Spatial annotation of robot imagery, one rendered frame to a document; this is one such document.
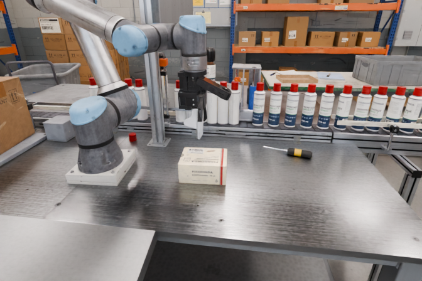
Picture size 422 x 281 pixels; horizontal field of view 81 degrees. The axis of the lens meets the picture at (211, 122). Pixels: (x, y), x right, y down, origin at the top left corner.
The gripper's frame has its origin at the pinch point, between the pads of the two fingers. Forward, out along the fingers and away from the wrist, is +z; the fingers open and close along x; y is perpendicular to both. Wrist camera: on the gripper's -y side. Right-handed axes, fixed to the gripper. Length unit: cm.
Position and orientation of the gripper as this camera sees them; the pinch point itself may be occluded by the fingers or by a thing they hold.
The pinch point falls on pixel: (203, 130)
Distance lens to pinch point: 83.4
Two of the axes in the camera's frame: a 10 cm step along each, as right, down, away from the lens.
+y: -10.0, -0.1, 0.9
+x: -0.8, 3.8, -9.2
